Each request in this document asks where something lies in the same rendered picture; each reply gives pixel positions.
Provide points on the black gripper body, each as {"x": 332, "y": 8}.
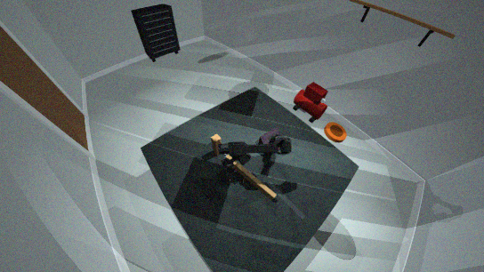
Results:
{"x": 229, "y": 163}

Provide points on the wooden post with slot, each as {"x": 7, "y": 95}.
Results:
{"x": 215, "y": 141}

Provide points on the light wooden board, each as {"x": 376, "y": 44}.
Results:
{"x": 252, "y": 179}

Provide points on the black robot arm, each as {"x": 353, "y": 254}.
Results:
{"x": 239, "y": 149}

